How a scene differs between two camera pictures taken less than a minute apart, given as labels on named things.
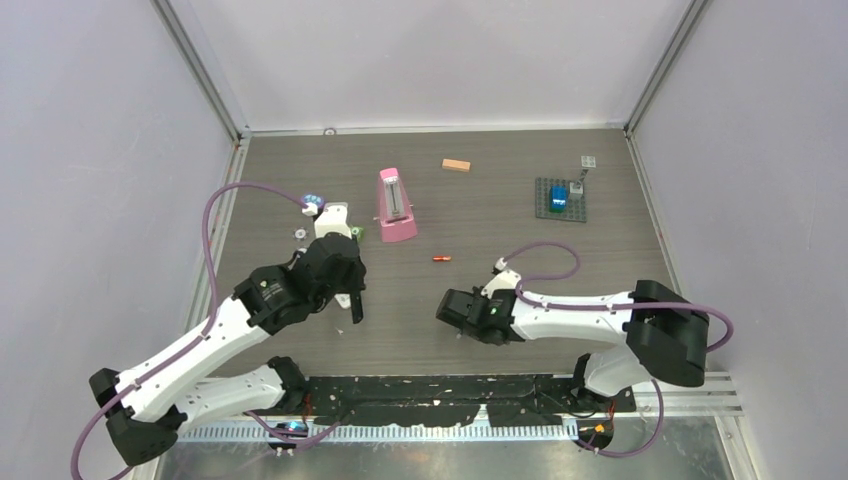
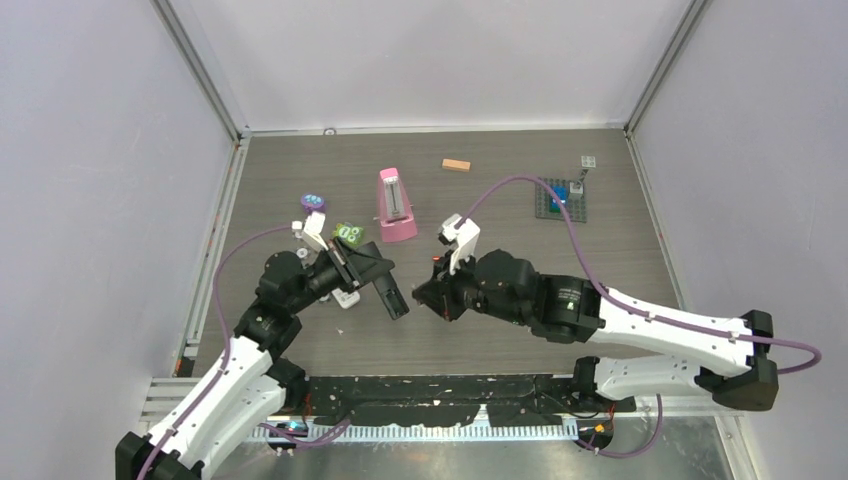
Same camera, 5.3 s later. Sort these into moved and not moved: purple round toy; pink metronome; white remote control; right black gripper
Moved: right black gripper
Not moved: pink metronome; purple round toy; white remote control
